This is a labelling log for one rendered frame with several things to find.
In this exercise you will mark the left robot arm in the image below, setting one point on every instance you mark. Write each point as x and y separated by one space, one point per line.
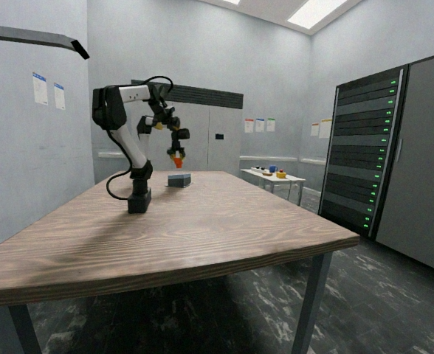
144 130

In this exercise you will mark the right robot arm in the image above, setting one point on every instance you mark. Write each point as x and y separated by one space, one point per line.
117 118

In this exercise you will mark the light blue plate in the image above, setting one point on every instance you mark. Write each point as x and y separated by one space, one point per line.
179 176

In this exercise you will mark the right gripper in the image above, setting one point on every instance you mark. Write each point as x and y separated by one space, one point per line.
164 119

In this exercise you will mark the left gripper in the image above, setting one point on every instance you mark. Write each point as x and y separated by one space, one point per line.
181 151

